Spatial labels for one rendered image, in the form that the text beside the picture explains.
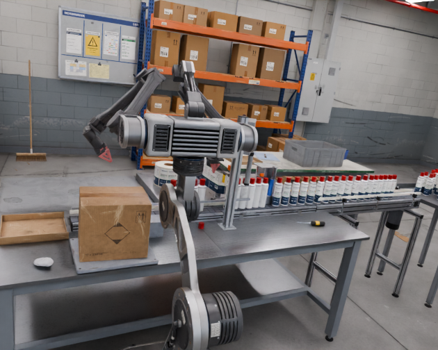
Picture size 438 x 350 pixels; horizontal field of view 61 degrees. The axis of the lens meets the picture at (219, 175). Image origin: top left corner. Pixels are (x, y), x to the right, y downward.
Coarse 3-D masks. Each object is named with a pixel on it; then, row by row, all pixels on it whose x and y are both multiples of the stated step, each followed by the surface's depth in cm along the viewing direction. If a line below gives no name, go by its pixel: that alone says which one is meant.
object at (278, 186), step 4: (280, 180) 250; (276, 184) 251; (280, 184) 250; (276, 188) 251; (280, 188) 251; (276, 192) 252; (280, 192) 252; (276, 196) 252; (280, 196) 254; (272, 200) 256; (276, 200) 253; (272, 204) 255; (276, 204) 254
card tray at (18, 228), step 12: (12, 216) 195; (24, 216) 197; (36, 216) 200; (48, 216) 203; (60, 216) 206; (0, 228) 179; (12, 228) 187; (24, 228) 189; (36, 228) 191; (48, 228) 192; (60, 228) 194; (0, 240) 171; (12, 240) 174; (24, 240) 176; (36, 240) 179; (48, 240) 181
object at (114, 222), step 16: (80, 192) 170; (96, 192) 172; (112, 192) 174; (128, 192) 177; (144, 192) 180; (80, 208) 161; (96, 208) 159; (112, 208) 161; (128, 208) 164; (144, 208) 166; (80, 224) 159; (96, 224) 161; (112, 224) 163; (128, 224) 166; (144, 224) 169; (80, 240) 161; (96, 240) 163; (112, 240) 166; (128, 240) 168; (144, 240) 171; (80, 256) 163; (96, 256) 165; (112, 256) 168; (128, 256) 171; (144, 256) 174
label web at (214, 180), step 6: (204, 168) 266; (210, 168) 260; (204, 174) 267; (210, 174) 260; (216, 174) 253; (222, 174) 250; (210, 180) 260; (216, 180) 253; (210, 186) 261; (216, 186) 253; (222, 186) 252; (216, 192) 254; (222, 192) 253
